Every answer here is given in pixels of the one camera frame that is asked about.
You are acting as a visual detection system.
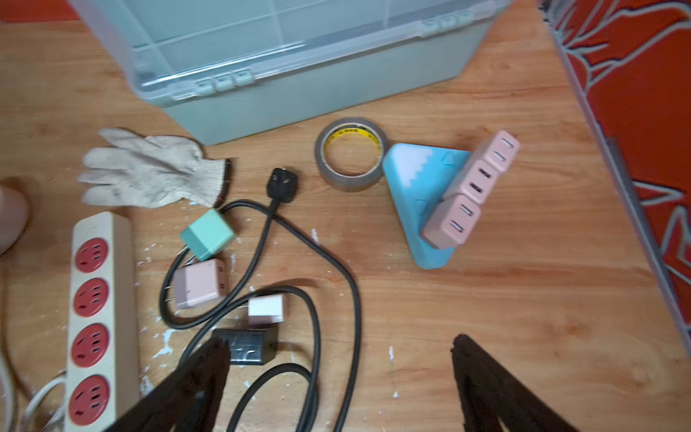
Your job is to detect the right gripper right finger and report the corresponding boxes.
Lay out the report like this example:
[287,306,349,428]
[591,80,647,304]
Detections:
[452,334,575,431]

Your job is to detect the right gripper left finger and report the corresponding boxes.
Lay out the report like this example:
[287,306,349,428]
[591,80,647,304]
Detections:
[108,338,230,431]

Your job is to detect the black charger plug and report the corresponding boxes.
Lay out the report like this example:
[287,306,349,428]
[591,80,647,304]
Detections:
[212,326,278,366]

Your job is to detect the white power strip red sockets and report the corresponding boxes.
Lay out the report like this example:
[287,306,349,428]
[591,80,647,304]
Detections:
[65,212,140,431]

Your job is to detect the pink charger plug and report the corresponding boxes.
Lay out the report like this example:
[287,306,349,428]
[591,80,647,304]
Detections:
[164,258,230,309]

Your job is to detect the small white charger plug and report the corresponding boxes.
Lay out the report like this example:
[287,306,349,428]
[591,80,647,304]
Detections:
[242,294,286,327]

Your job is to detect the green charger plug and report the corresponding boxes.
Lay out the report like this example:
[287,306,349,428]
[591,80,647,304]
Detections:
[180,209,236,261]

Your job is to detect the round pink socket hub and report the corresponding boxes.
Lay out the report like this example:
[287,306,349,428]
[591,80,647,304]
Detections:
[0,185,30,255]

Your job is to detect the blue triangular power strip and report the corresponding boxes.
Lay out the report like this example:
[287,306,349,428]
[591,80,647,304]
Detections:
[383,143,471,270]

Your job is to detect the white work glove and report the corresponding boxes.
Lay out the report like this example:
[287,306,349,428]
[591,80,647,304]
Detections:
[78,128,231,208]

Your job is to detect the roll of brown tape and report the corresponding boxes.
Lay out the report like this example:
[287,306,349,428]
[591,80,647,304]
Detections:
[314,117,390,193]

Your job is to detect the translucent grey storage box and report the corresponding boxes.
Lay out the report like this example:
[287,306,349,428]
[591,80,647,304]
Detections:
[72,0,507,145]

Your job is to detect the white cable of round hub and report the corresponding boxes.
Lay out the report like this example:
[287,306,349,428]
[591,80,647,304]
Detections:
[0,350,68,432]

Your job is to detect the black power cable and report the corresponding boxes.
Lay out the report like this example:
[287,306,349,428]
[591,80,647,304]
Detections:
[158,166,363,432]

